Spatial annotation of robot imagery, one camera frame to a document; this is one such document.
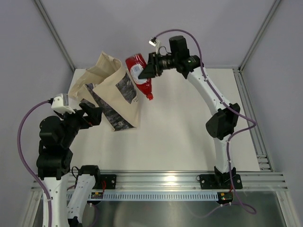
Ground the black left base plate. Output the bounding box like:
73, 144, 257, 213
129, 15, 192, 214
92, 174, 117, 190

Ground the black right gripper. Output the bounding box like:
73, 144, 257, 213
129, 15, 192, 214
139, 52, 178, 79

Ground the right aluminium frame post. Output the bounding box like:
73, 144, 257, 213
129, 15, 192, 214
238, 0, 283, 72

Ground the red dish soap bottle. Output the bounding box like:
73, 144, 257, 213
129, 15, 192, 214
125, 53, 155, 101

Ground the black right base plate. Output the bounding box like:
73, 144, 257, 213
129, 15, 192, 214
198, 173, 243, 190

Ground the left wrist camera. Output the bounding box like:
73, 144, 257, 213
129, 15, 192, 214
51, 93, 74, 114

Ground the aluminium frame post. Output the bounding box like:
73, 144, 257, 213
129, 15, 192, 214
238, 0, 283, 72
32, 0, 76, 72

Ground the right side aluminium rail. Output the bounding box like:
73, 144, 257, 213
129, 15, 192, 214
232, 68, 275, 172

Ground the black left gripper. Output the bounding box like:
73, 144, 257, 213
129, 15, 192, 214
56, 102, 102, 147

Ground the left aluminium frame post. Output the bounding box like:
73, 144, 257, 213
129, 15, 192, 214
32, 0, 76, 72

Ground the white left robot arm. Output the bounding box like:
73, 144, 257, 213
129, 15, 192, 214
36, 103, 104, 227

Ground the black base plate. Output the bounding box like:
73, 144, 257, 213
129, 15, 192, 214
198, 173, 243, 190
92, 174, 117, 190

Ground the white slotted cable duct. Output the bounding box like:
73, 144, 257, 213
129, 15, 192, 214
87, 191, 219, 201

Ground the beige canvas tote bag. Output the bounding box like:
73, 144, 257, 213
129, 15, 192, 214
69, 52, 140, 131

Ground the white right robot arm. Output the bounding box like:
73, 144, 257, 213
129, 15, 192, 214
139, 35, 241, 189

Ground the aluminium mounting rail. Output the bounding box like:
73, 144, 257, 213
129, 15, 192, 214
30, 169, 288, 190

